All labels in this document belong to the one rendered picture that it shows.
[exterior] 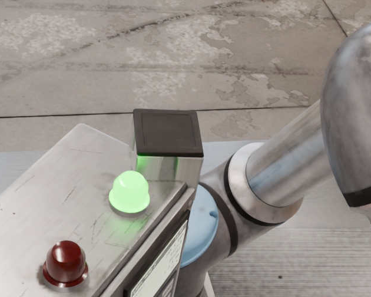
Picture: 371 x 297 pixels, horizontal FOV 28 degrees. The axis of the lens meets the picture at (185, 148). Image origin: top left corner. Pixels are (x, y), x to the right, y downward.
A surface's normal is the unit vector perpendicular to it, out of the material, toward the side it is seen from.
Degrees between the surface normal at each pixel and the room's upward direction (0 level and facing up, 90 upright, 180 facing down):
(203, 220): 9
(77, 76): 0
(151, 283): 90
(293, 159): 91
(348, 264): 0
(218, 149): 0
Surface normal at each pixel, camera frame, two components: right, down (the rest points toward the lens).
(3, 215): 0.15, -0.73
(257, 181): -0.82, 0.27
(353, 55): -0.60, -0.55
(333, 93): -0.90, -0.18
